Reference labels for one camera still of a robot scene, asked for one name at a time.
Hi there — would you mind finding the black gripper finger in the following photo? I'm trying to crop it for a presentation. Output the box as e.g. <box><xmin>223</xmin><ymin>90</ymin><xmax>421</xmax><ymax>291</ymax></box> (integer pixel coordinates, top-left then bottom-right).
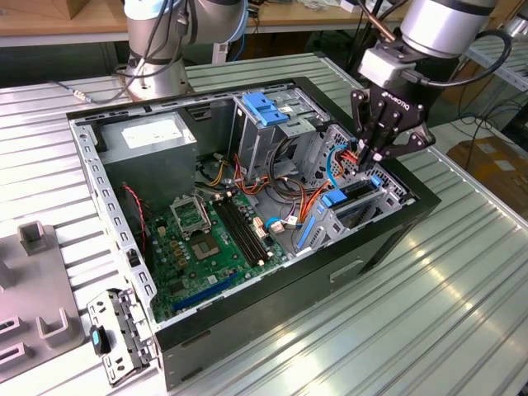
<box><xmin>371</xmin><ymin>120</ymin><xmax>436</xmax><ymax>166</ymax></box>
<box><xmin>350</xmin><ymin>89</ymin><xmax>387</xmax><ymax>166</ymax></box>

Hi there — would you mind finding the orange red power wire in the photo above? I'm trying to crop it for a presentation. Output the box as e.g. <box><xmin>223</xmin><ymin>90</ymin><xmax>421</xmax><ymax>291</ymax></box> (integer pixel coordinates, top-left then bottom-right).
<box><xmin>303</xmin><ymin>148</ymin><xmax>362</xmax><ymax>224</ymax></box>

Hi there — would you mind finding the blue data wire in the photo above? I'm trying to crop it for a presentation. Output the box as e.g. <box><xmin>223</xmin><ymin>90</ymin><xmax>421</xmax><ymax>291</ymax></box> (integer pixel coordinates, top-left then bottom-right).
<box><xmin>323</xmin><ymin>143</ymin><xmax>352</xmax><ymax>190</ymax></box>

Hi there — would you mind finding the hard disk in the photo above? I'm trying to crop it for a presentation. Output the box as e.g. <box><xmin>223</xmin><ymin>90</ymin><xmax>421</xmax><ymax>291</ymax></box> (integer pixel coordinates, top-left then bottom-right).
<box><xmin>295</xmin><ymin>175</ymin><xmax>384</xmax><ymax>252</ymax></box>

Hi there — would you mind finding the grey perforated disk bay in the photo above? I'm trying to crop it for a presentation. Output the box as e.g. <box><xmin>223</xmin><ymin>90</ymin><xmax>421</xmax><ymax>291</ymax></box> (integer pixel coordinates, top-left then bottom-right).
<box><xmin>295</xmin><ymin>123</ymin><xmax>416</xmax><ymax>259</ymax></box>

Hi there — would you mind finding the brown cardboard box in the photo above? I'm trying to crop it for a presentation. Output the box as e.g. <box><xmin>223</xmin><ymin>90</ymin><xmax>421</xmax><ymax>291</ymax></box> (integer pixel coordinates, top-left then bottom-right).
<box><xmin>447</xmin><ymin>138</ymin><xmax>528</xmax><ymax>199</ymax></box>

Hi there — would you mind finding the copper coloured tube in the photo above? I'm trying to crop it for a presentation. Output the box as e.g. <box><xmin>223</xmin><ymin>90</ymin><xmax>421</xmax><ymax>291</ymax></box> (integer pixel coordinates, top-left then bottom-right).
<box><xmin>368</xmin><ymin>13</ymin><xmax>398</xmax><ymax>44</ymax></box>

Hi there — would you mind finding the blue plastic drive latch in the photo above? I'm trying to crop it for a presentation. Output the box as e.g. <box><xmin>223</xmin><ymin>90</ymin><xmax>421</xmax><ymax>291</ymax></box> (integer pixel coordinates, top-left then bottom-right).
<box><xmin>242</xmin><ymin>92</ymin><xmax>290</xmax><ymax>128</ymax></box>

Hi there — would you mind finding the wooden desk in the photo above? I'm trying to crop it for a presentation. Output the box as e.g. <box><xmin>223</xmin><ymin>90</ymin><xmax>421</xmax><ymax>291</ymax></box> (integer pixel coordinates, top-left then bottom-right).
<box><xmin>0</xmin><ymin>0</ymin><xmax>408</xmax><ymax>49</ymax></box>

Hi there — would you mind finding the grey optical drive cage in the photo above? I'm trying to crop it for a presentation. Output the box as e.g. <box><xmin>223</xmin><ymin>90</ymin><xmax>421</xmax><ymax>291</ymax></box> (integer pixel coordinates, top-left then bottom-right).
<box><xmin>229</xmin><ymin>88</ymin><xmax>331</xmax><ymax>182</ymax></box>

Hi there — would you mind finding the metal slat side table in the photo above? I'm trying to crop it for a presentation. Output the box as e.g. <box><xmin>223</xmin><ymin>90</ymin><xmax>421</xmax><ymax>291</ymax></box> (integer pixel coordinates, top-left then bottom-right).
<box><xmin>453</xmin><ymin>31</ymin><xmax>528</xmax><ymax>120</ymax></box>

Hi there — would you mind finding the silver cylinder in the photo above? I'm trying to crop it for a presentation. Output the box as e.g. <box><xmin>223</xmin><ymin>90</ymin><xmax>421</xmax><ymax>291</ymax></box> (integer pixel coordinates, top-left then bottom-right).
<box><xmin>503</xmin><ymin>12</ymin><xmax>528</xmax><ymax>39</ymax></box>

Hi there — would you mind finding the black RAM slot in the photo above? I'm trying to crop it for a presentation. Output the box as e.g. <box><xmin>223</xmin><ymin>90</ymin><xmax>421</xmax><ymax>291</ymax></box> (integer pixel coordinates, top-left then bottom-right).
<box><xmin>213</xmin><ymin>196</ymin><xmax>265</xmax><ymax>267</ymax></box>
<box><xmin>224</xmin><ymin>191</ymin><xmax>274</xmax><ymax>259</ymax></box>

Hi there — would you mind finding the black open PC case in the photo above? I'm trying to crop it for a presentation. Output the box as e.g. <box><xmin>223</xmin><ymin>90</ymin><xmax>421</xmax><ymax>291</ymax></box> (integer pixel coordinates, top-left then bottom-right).
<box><xmin>65</xmin><ymin>75</ymin><xmax>442</xmax><ymax>392</ymax></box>

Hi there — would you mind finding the CPU socket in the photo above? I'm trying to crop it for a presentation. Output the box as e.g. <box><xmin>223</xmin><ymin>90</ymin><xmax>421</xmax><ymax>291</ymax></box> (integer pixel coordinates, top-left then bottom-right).
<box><xmin>188</xmin><ymin>231</ymin><xmax>224</xmax><ymax>263</ymax></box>

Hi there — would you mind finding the green motherboard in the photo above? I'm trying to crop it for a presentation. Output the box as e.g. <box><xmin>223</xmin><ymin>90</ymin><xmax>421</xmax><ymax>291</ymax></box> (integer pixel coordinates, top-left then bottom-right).
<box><xmin>144</xmin><ymin>191</ymin><xmax>290</xmax><ymax>323</ymax></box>

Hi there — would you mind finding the metal socket cover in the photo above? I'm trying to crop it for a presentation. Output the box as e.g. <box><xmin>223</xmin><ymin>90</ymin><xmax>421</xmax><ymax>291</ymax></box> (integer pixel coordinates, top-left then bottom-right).
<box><xmin>169</xmin><ymin>193</ymin><xmax>214</xmax><ymax>239</ymax></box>

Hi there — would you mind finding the grey power supply unit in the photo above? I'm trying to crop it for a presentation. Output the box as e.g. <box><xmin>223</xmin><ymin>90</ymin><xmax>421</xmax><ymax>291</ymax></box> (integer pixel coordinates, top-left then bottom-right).
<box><xmin>97</xmin><ymin>111</ymin><xmax>199</xmax><ymax>215</ymax></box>

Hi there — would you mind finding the blue expansion slot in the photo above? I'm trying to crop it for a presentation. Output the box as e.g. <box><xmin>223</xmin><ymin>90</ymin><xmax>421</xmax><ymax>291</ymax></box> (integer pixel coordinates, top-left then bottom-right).
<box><xmin>172</xmin><ymin>270</ymin><xmax>240</xmax><ymax>313</ymax></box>

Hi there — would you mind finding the grey parts rack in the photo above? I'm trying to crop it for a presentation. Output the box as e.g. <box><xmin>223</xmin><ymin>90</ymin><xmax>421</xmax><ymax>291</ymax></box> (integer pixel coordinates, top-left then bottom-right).
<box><xmin>0</xmin><ymin>220</ymin><xmax>90</xmax><ymax>384</ymax></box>

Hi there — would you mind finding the white grey wrist camera box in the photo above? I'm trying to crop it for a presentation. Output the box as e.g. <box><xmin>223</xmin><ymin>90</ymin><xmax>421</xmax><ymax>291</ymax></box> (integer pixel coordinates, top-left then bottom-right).
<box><xmin>357</xmin><ymin>45</ymin><xmax>408</xmax><ymax>90</ymax></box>

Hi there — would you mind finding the black camera cable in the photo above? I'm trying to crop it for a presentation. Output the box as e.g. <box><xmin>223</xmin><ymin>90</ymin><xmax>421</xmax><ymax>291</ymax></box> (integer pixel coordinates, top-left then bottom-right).
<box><xmin>402</xmin><ymin>29</ymin><xmax>513</xmax><ymax>88</ymax></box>

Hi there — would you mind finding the orange black wire bundle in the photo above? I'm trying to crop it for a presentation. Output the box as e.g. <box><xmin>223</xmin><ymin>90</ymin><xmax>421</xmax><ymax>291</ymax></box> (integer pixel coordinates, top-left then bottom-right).
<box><xmin>193</xmin><ymin>150</ymin><xmax>323</xmax><ymax>207</ymax></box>

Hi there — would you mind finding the blue wire with white plug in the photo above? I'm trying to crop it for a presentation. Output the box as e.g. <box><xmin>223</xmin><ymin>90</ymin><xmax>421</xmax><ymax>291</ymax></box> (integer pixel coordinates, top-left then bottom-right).
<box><xmin>263</xmin><ymin>214</ymin><xmax>302</xmax><ymax>234</ymax></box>

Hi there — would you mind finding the grey cable with metal plug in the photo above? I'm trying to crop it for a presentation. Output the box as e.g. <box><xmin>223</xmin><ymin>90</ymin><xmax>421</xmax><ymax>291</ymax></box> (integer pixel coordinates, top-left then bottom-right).
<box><xmin>51</xmin><ymin>0</ymin><xmax>195</xmax><ymax>104</ymax></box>

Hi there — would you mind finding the grey metal slot bracket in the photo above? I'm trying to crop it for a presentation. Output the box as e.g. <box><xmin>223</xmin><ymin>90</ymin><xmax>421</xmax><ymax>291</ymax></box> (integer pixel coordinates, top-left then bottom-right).
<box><xmin>85</xmin><ymin>287</ymin><xmax>160</xmax><ymax>389</ymax></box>

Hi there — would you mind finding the black blue bracket latch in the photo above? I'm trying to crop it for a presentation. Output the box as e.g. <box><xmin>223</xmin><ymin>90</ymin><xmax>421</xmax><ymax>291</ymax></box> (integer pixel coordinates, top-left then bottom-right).
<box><xmin>88</xmin><ymin>324</ymin><xmax>112</xmax><ymax>356</ymax></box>

